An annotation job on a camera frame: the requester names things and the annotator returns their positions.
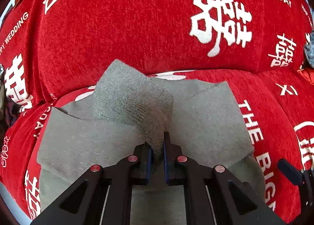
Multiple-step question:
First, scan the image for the red wedding pillow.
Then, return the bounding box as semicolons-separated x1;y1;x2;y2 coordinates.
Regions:
1;0;313;110

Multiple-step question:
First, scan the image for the grey knit sweater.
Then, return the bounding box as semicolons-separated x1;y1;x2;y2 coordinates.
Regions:
37;60;265;224

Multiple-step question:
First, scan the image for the red wedding blanket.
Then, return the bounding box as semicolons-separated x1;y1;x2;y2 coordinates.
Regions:
1;69;313;222

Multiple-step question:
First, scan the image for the grey crumpled cloth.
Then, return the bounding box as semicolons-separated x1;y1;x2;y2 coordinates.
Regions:
304;31;314;68

